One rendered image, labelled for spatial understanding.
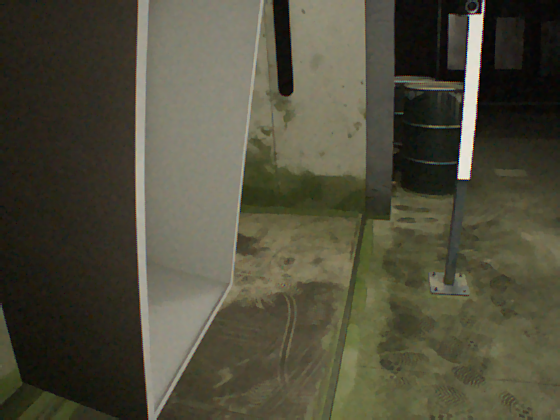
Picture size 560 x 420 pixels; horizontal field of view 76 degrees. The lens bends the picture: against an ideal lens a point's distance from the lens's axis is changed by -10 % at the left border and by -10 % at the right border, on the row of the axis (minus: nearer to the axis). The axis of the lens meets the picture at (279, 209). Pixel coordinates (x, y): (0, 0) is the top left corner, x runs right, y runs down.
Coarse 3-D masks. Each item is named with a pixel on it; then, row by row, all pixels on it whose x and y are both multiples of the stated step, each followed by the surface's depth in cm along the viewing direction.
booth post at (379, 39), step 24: (384, 0) 225; (384, 24) 230; (384, 48) 236; (384, 72) 242; (384, 96) 248; (384, 120) 254; (384, 144) 260; (384, 168) 267; (384, 192) 273; (384, 216) 280
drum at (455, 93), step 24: (408, 96) 300; (432, 96) 283; (456, 96) 279; (408, 120) 308; (432, 120) 290; (456, 120) 287; (408, 144) 314; (432, 144) 297; (456, 144) 295; (408, 168) 321; (432, 168) 304; (456, 168) 303; (432, 192) 311
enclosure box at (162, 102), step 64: (0, 0) 50; (64, 0) 48; (128, 0) 46; (192, 0) 101; (256, 0) 98; (0, 64) 54; (64, 64) 52; (128, 64) 50; (192, 64) 108; (0, 128) 58; (64, 128) 56; (128, 128) 53; (192, 128) 116; (0, 192) 64; (64, 192) 60; (128, 192) 58; (192, 192) 124; (0, 256) 70; (64, 256) 66; (128, 256) 63; (192, 256) 134; (64, 320) 73; (128, 320) 69; (192, 320) 116; (64, 384) 83; (128, 384) 77
